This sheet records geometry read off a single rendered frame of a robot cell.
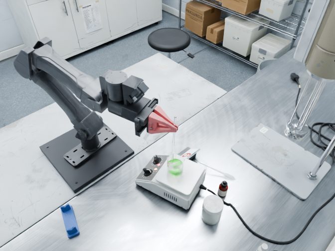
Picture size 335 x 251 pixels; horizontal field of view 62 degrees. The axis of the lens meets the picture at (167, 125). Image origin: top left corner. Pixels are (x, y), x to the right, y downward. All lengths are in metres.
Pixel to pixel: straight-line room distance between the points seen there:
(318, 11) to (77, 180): 0.84
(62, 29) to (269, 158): 2.58
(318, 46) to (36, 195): 0.93
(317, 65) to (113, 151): 0.70
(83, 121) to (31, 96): 2.08
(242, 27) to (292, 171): 2.15
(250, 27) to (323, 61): 2.23
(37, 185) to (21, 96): 2.05
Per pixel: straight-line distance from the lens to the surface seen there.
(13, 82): 3.27
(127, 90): 0.70
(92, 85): 0.82
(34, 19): 3.04
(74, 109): 0.94
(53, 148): 1.10
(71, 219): 0.93
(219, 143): 1.09
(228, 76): 3.02
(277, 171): 1.05
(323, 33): 0.78
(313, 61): 0.81
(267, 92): 1.38
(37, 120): 1.27
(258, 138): 1.13
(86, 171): 1.00
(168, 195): 0.88
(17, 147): 1.20
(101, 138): 1.08
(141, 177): 0.93
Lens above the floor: 1.71
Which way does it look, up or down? 45 degrees down
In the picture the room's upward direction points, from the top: straight up
